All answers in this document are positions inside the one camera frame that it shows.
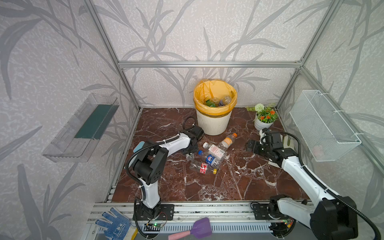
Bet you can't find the clear bottle pink label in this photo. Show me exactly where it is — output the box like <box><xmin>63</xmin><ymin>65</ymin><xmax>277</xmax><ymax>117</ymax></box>
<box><xmin>203</xmin><ymin>142</ymin><xmax>226</xmax><ymax>160</ymax></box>

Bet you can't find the Pepsi label clear bottle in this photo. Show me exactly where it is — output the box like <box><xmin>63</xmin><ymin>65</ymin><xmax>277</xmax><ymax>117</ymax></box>
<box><xmin>198</xmin><ymin>150</ymin><xmax>222</xmax><ymax>169</ymax></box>

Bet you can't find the green bottle yellow cap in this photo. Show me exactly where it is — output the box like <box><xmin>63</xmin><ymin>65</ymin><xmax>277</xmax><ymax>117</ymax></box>
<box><xmin>205</xmin><ymin>100</ymin><xmax>217</xmax><ymax>108</ymax></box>

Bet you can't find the clear bottle orange label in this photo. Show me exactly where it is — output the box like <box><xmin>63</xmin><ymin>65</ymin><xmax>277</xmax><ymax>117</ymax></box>
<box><xmin>218</xmin><ymin>133</ymin><xmax>237</xmax><ymax>151</ymax></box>

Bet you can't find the clear bottle red label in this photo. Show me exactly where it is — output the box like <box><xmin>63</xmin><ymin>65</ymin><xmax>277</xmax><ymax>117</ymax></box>
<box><xmin>190</xmin><ymin>161</ymin><xmax>218</xmax><ymax>175</ymax></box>

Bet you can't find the crushed bottle blue label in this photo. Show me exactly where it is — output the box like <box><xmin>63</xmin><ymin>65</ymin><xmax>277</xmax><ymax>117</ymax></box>
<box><xmin>218</xmin><ymin>95</ymin><xmax>232</xmax><ymax>107</ymax></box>

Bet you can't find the clear bottle blue cap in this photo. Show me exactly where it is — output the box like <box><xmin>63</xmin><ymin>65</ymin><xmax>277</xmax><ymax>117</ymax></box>
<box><xmin>186</xmin><ymin>153</ymin><xmax>195</xmax><ymax>161</ymax></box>

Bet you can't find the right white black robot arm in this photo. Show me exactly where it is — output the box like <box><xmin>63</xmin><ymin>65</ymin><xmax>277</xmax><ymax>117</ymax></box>
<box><xmin>246</xmin><ymin>129</ymin><xmax>382</xmax><ymax>240</ymax></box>

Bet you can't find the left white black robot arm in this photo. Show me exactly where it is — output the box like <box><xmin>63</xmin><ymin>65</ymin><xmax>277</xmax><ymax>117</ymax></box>
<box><xmin>125</xmin><ymin>126</ymin><xmax>204</xmax><ymax>212</ymax></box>

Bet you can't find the white ribbed trash bin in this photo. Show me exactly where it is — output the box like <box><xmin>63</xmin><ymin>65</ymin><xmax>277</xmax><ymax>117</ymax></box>
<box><xmin>196</xmin><ymin>110</ymin><xmax>232</xmax><ymax>136</ymax></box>

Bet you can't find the orange plastic bin liner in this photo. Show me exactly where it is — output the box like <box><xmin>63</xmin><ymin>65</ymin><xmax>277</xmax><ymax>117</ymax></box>
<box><xmin>193</xmin><ymin>80</ymin><xmax>238</xmax><ymax>117</ymax></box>

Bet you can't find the pale green rubber glove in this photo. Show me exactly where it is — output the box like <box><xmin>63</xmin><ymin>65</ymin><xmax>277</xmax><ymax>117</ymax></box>
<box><xmin>268</xmin><ymin>135</ymin><xmax>297</xmax><ymax>169</ymax></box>

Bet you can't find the white pot with flowers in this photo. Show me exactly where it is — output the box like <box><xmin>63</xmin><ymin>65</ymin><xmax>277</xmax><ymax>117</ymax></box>
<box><xmin>246</xmin><ymin>104</ymin><xmax>279</xmax><ymax>131</ymax></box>

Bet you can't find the light blue small trowel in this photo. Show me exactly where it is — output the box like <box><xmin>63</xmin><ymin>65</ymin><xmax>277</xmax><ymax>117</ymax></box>
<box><xmin>133</xmin><ymin>141</ymin><xmax>145</xmax><ymax>153</ymax></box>

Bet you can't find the purple pink silicone spatula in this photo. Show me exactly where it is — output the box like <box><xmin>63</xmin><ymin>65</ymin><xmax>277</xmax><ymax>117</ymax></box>
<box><xmin>168</xmin><ymin>218</ymin><xmax>213</xmax><ymax>240</ymax></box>

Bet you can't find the green circuit board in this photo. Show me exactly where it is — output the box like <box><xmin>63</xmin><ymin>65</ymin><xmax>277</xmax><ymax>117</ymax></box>
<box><xmin>143</xmin><ymin>222</ymin><xmax>167</xmax><ymax>232</ymax></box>

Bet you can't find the blue dotted work glove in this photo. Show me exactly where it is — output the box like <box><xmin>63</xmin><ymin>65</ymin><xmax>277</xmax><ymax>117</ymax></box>
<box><xmin>95</xmin><ymin>208</ymin><xmax>138</xmax><ymax>240</ymax></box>

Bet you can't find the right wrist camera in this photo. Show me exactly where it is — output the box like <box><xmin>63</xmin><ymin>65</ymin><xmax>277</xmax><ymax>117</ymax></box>
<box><xmin>259</xmin><ymin>128</ymin><xmax>270</xmax><ymax>145</ymax></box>

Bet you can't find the white wire mesh basket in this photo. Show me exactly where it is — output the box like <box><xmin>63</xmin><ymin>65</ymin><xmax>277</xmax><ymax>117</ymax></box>
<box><xmin>290</xmin><ymin>90</ymin><xmax>362</xmax><ymax>162</ymax></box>

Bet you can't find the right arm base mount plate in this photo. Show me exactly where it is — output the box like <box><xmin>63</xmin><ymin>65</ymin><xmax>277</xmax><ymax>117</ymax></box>
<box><xmin>250</xmin><ymin>202</ymin><xmax>291</xmax><ymax>222</ymax></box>

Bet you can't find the aluminium front rail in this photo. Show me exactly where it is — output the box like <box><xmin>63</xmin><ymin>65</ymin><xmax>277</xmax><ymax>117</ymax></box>
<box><xmin>86</xmin><ymin>200</ymin><xmax>340</xmax><ymax>224</ymax></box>

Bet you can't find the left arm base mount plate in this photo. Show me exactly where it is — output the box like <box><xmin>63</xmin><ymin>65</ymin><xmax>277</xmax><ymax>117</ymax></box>
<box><xmin>133</xmin><ymin>202</ymin><xmax>175</xmax><ymax>221</ymax></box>

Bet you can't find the clear plastic wall shelf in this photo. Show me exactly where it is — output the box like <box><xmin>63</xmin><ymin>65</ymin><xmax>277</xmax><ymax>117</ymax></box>
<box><xmin>42</xmin><ymin>94</ymin><xmax>120</xmax><ymax>163</ymax></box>

